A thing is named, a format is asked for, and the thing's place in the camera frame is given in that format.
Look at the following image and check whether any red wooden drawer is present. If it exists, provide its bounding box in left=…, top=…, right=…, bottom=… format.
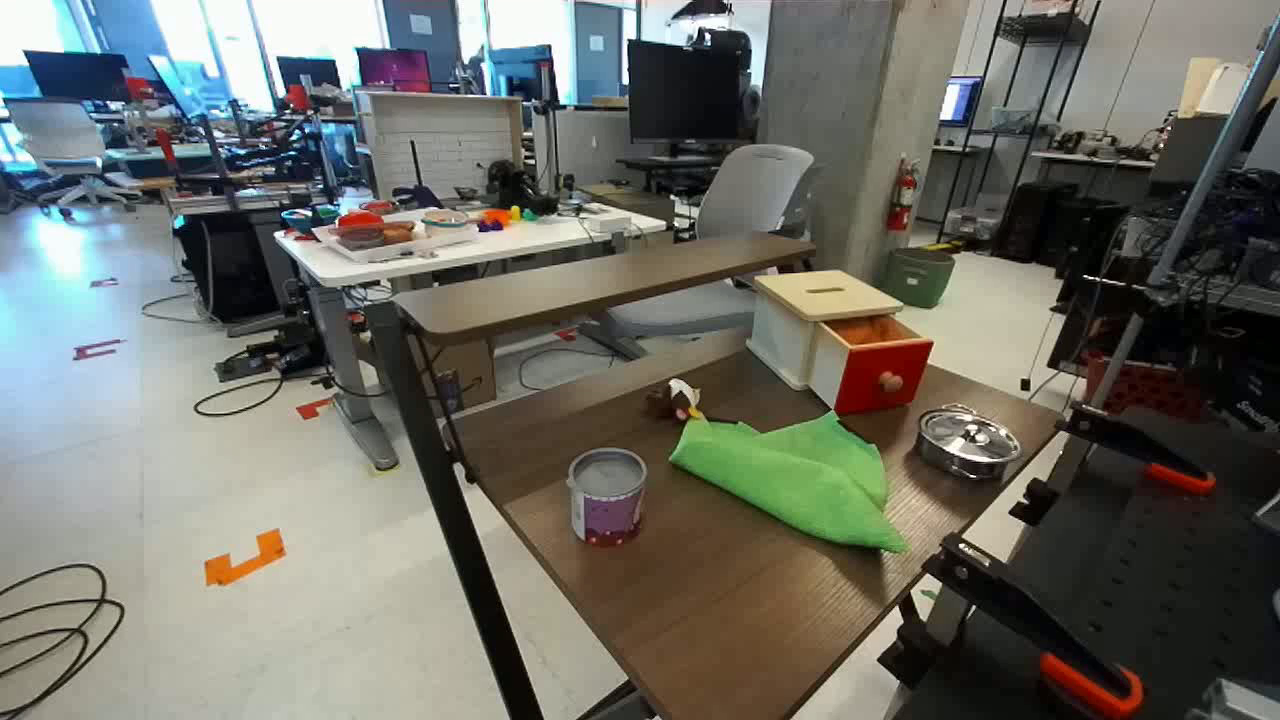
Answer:
left=807, top=310, right=937, bottom=420

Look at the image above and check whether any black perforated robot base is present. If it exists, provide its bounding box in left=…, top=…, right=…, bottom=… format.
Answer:
left=886, top=397, right=1280, bottom=720

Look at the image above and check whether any white wooden chest tan top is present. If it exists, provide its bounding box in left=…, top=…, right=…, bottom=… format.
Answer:
left=745, top=266, right=908, bottom=391

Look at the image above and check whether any small plush toy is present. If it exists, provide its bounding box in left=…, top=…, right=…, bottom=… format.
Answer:
left=643, top=374, right=708, bottom=428

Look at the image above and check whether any brown wooden shelf board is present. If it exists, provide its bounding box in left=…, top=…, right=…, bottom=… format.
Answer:
left=392, top=233, right=821, bottom=340

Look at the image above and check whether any tin can purple label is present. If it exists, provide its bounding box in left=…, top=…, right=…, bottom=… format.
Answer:
left=565, top=444, right=650, bottom=551

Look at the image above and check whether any green microfiber cloth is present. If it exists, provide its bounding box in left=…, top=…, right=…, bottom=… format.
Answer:
left=665, top=407, right=913, bottom=560

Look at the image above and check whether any grey office chair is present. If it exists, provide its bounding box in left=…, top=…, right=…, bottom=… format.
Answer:
left=578, top=138, right=821, bottom=365

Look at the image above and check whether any white standing desk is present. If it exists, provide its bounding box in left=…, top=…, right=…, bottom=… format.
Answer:
left=270, top=199, right=671, bottom=474

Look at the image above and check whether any large black monitor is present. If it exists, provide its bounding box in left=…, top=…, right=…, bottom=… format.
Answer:
left=625, top=37, right=750, bottom=142

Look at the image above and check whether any white partition panel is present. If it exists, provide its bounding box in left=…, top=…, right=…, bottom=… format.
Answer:
left=362, top=88, right=526, bottom=204

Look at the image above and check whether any orange red parts stack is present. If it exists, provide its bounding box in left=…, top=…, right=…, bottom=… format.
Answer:
left=329, top=199, right=424, bottom=257

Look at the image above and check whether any red fire extinguisher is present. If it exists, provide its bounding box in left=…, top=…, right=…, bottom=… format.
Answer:
left=885, top=155, right=925, bottom=241

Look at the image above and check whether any grey concrete pillar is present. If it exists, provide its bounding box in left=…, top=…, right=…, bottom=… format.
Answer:
left=755, top=0, right=975, bottom=285

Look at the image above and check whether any silver metal pan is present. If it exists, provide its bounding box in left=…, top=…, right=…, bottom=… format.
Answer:
left=913, top=402, right=1029, bottom=486

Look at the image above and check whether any monitor with pink screen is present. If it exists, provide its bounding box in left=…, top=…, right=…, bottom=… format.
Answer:
left=352, top=45, right=435, bottom=97

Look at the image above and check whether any small blue lit screen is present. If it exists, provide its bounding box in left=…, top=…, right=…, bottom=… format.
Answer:
left=937, top=71, right=989, bottom=130

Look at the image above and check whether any orange floor tape marker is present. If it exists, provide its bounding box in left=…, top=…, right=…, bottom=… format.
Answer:
left=200, top=524, right=292, bottom=591

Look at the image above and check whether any red plastic crate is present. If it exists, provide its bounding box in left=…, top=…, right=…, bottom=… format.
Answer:
left=1081, top=353, right=1190, bottom=424

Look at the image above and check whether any black metal shelf rack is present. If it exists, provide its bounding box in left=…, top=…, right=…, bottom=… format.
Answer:
left=937, top=0, right=1106, bottom=249

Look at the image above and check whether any grey aluminium pole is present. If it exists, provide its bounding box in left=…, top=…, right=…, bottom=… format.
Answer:
left=1083, top=10, right=1280, bottom=410

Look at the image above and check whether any white office chair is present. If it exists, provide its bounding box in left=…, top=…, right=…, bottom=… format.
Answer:
left=3, top=97, right=144, bottom=218

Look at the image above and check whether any black monitor dark screen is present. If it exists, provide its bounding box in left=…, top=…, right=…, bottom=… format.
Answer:
left=20, top=47, right=134, bottom=109

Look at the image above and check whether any black metal table frame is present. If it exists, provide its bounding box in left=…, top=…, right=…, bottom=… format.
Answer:
left=362, top=298, right=548, bottom=720

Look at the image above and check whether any black loose floor cable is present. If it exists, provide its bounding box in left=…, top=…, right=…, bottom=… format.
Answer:
left=188, top=369, right=288, bottom=424

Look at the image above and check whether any black clamp orange handle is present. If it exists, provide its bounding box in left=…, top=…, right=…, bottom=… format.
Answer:
left=874, top=533, right=1151, bottom=720
left=1060, top=397, right=1221, bottom=500

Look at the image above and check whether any black coiled floor cable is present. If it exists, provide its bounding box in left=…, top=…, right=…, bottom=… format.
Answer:
left=0, top=560, right=133, bottom=720

